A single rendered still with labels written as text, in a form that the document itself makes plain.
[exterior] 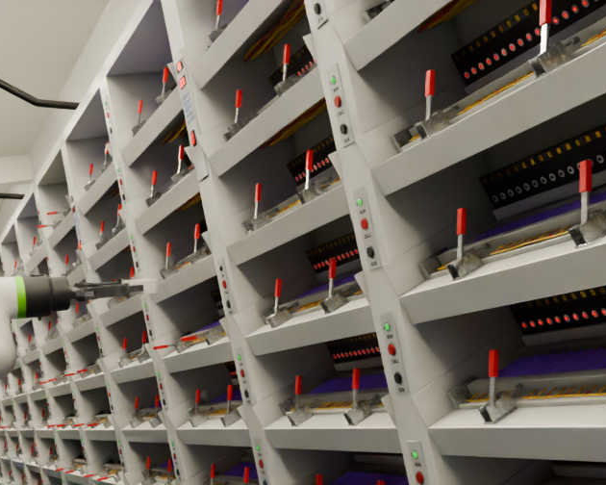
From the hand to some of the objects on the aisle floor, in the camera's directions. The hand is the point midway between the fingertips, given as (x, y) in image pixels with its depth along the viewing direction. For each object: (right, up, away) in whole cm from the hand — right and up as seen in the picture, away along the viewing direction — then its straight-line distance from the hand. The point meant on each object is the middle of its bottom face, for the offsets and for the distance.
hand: (140, 286), depth 235 cm
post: (+77, -88, -85) cm, 145 cm away
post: (0, -123, +107) cm, 163 cm away
